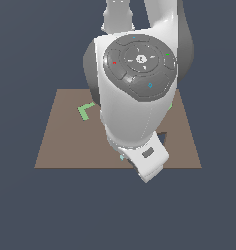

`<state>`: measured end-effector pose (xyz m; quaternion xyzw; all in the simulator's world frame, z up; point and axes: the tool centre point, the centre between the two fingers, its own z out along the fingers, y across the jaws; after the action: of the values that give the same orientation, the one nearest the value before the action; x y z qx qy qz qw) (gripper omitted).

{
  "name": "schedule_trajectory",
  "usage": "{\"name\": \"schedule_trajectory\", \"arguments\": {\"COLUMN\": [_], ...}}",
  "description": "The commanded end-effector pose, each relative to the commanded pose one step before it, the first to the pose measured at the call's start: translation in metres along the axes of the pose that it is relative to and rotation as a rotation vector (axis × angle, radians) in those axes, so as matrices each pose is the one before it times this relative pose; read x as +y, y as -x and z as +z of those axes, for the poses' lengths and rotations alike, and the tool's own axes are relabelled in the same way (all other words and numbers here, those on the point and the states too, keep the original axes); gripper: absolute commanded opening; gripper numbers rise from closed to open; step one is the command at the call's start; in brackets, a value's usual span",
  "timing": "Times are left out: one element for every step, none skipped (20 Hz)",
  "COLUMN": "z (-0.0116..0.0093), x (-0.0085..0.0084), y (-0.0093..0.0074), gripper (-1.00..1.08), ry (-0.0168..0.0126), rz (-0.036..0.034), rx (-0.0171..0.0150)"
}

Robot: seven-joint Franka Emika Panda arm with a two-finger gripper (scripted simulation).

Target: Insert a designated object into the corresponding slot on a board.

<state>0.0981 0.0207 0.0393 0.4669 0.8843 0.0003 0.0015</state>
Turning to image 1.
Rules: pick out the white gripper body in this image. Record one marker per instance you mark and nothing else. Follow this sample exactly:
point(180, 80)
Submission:
point(150, 159)

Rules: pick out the brown slotted board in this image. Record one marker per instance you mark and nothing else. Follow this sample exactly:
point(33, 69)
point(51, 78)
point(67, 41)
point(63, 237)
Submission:
point(68, 140)

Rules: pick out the pale teal block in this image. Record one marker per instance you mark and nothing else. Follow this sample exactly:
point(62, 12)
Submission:
point(122, 158)

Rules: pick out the green L-shaped block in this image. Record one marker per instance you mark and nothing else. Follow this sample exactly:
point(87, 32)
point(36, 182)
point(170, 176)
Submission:
point(85, 110)

